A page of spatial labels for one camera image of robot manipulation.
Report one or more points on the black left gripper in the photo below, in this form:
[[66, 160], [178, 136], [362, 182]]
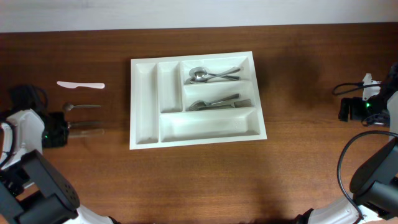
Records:
[[61, 140]]

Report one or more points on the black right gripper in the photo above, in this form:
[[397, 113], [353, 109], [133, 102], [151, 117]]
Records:
[[354, 114]]

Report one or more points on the small metal teaspoon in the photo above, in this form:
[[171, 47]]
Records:
[[68, 107], [78, 124]]

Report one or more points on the metal knife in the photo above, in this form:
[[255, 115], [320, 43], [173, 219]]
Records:
[[86, 133]]

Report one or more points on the pink plastic knife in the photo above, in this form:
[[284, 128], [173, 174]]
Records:
[[73, 85]]

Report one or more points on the metal fork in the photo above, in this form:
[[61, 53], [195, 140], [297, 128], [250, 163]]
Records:
[[236, 104], [201, 103]]

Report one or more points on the large metal spoon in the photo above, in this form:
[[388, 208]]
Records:
[[192, 79]]

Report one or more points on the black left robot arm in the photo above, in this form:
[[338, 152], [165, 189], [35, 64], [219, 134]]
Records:
[[33, 190]]

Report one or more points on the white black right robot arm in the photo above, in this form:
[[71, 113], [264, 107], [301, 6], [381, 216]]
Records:
[[372, 194]]

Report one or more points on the white plastic cutlery tray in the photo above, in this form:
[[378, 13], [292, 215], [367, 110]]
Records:
[[159, 114]]

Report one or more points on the metal spoon in tray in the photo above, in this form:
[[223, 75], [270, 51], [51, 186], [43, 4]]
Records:
[[202, 75]]

